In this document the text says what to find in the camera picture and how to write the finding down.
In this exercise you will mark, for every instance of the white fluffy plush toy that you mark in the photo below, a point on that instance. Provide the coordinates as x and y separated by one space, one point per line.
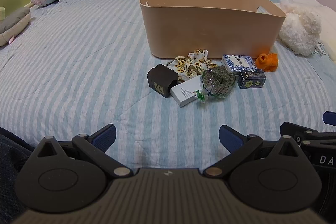
299 29

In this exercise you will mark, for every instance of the blue and white patterned box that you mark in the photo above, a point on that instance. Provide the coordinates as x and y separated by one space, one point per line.
237 63

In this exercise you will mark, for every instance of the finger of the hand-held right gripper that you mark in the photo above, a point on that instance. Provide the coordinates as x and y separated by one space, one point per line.
294 128
330 118

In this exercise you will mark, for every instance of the orange plastic toy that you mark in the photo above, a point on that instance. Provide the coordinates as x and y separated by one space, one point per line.
267 62

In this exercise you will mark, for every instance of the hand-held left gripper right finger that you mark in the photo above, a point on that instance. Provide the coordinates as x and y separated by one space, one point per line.
231 138

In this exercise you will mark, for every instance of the white printed pillow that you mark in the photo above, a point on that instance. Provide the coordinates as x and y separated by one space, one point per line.
329 27

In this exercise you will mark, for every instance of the beige plastic storage bin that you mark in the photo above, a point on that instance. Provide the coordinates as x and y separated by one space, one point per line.
210 29

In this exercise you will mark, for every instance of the grey and cream cushion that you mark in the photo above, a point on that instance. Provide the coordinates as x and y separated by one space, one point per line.
13 22

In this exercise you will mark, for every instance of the black cardboard box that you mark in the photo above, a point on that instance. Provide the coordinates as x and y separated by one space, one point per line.
158 79

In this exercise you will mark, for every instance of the dark blue starred box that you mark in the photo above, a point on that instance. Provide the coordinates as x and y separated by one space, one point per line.
252 79

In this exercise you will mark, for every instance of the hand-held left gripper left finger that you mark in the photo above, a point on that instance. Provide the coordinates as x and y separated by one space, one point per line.
103 138

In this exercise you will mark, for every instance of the person's leg in jeans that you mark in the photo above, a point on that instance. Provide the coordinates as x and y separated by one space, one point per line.
10 161

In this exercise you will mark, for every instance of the blue striped bedsheet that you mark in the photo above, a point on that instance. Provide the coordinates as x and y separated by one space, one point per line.
78 61

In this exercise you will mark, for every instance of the white rectangular box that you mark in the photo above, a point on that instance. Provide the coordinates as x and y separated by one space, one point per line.
183 94

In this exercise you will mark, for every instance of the light blue printed cloth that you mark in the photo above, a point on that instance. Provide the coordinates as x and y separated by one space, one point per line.
321 62

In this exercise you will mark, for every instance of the clear bag of dried herbs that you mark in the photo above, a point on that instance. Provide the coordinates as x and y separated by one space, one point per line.
219 81

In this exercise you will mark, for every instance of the floral fabric scrunchie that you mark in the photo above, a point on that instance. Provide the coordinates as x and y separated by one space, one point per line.
189 65

